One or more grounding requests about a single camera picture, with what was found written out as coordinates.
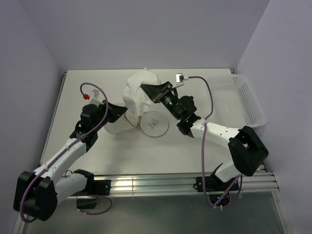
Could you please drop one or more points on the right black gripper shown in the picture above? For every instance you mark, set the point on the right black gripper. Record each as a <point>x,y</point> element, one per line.
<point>156,93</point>

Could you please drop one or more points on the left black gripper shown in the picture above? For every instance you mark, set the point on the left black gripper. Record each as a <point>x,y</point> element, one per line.
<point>115,111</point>

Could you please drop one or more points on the white bra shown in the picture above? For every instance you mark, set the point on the white bra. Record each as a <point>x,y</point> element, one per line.
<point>134,97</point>

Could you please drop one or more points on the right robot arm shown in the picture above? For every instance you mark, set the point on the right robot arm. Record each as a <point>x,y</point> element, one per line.
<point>246,148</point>

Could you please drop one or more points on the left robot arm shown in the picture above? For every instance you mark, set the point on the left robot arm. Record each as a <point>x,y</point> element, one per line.
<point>39,192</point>

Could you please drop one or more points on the white plastic basket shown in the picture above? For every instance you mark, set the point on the white plastic basket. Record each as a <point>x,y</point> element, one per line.
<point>235,102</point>

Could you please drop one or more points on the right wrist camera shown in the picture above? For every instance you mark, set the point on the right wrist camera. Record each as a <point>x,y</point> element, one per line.
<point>180,80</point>

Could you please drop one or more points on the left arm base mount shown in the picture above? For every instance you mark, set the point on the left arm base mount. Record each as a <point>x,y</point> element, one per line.
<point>89,200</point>

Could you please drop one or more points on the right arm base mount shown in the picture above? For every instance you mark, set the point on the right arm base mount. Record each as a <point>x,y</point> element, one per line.
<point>215,188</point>

